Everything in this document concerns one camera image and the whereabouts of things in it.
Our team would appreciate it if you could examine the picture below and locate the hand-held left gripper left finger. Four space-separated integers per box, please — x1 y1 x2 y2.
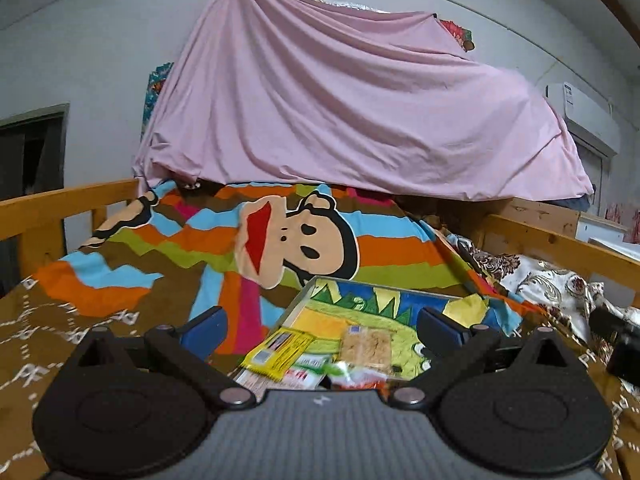
75 306 255 411

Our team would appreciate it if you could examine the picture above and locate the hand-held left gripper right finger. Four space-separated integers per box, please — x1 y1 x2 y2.
387 306 577 410

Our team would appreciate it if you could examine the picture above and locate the yellow snack packet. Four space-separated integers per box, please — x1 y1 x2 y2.
240 326 314 384

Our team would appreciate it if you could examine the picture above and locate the metal tray with colourful lining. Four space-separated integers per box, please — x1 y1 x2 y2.
270 276 501 392

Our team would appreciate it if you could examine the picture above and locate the white green snack packet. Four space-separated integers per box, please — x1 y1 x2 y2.
234 354 337 392

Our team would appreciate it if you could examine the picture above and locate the clear cracker packet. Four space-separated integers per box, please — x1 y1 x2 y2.
339 325 394 377

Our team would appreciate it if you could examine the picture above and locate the floral white brown quilt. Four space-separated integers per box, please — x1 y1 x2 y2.
445 232 640 361

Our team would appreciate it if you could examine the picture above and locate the red orange snack packet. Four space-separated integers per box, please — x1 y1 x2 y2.
330 374 388 392

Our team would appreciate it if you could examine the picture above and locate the cartoon monkey printed blanket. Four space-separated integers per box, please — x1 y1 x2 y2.
0 180 640 480

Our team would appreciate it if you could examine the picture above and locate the white cabinet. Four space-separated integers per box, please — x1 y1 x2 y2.
575 211 640 246

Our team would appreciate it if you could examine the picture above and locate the white air conditioner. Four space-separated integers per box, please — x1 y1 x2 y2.
544 81 622 153

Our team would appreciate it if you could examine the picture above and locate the pink bed sheet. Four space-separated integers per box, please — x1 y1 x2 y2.
132 0 596 206

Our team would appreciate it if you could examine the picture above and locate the colourful floral cloth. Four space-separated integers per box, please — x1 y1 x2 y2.
439 18 477 54
141 61 174 133

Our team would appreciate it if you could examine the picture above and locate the dark window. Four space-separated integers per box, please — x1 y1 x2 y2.
0 104 71 202

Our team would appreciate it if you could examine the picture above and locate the wooden bed frame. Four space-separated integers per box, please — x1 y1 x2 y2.
0 177 640 311

